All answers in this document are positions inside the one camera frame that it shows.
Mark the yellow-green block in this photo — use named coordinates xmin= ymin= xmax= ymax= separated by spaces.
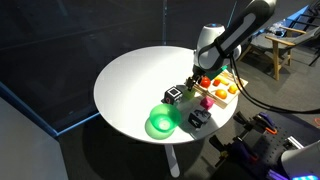
xmin=182 ymin=88 xmax=197 ymax=101

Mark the black perforated breadboard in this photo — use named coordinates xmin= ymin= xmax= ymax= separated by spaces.
xmin=210 ymin=105 xmax=320 ymax=180

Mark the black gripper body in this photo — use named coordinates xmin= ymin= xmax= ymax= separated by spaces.
xmin=191 ymin=65 xmax=205 ymax=83

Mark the magenta block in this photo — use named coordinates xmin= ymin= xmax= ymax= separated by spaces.
xmin=199 ymin=96 xmax=216 ymax=111

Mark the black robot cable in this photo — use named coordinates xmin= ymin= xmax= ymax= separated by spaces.
xmin=229 ymin=54 xmax=320 ymax=115

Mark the grey vertical post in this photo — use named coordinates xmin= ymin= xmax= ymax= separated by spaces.
xmin=161 ymin=0 xmax=168 ymax=47

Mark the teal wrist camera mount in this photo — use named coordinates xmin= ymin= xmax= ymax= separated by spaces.
xmin=211 ymin=65 xmax=229 ymax=77

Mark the wooden crate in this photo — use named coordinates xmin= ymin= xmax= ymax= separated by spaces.
xmin=193 ymin=68 xmax=250 ymax=110

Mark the white device with blue light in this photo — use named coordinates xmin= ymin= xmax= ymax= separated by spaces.
xmin=280 ymin=139 xmax=320 ymax=180

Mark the black and purple clamp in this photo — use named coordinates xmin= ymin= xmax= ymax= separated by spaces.
xmin=208 ymin=134 xmax=261 ymax=168

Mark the white table leg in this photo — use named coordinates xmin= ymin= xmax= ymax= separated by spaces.
xmin=164 ymin=144 xmax=181 ymax=179

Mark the large yellow toy lemon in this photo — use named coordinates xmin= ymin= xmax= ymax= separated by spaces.
xmin=227 ymin=83 xmax=240 ymax=95

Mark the blue frame rail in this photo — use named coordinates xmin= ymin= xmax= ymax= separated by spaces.
xmin=0 ymin=81 xmax=102 ymax=138

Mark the black clamp with orange handle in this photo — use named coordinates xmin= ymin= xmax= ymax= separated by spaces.
xmin=253 ymin=111 xmax=278 ymax=136

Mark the black cube with white square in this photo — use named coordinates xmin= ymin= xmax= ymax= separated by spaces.
xmin=162 ymin=86 xmax=184 ymax=106

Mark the toy orange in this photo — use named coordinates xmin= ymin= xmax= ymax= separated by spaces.
xmin=214 ymin=88 xmax=229 ymax=101

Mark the yellow toy banana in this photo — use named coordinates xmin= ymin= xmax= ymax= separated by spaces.
xmin=217 ymin=75 xmax=231 ymax=86

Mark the wooden chair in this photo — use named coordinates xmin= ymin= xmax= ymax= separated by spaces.
xmin=238 ymin=23 xmax=320 ymax=81

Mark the zebra print cube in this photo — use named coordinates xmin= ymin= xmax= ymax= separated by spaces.
xmin=187 ymin=108 xmax=213 ymax=130

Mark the black bar clamp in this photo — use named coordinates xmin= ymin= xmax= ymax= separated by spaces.
xmin=232 ymin=111 xmax=258 ymax=133

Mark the green translucent bowl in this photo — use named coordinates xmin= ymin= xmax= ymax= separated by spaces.
xmin=148 ymin=102 xmax=183 ymax=134

